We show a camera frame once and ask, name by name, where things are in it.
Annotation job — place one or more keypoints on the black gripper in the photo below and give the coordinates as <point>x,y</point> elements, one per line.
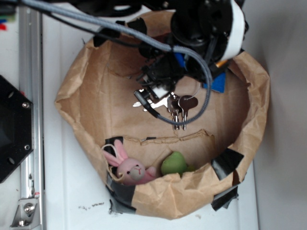
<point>204,35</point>

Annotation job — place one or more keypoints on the silver key bunch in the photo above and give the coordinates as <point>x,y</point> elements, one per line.
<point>177,106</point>

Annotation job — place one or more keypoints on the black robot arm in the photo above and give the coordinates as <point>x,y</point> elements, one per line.
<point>156,23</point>

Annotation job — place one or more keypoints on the blue sponge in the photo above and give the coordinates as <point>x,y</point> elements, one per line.
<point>218,83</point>

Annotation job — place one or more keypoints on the brown paper bag bin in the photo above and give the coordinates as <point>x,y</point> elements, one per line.
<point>96,98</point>

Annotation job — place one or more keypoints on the green plush toy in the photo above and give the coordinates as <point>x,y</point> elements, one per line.
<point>175,163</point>

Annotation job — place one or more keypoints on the pink plush bunny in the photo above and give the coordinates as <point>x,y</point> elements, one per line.
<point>130,171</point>

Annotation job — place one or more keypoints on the aluminium extrusion rail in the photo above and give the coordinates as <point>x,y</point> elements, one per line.
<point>31,83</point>

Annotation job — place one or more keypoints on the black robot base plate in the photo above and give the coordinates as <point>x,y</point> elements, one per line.
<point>16,141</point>

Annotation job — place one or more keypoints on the metal corner bracket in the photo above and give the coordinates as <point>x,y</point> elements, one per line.
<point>27,216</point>

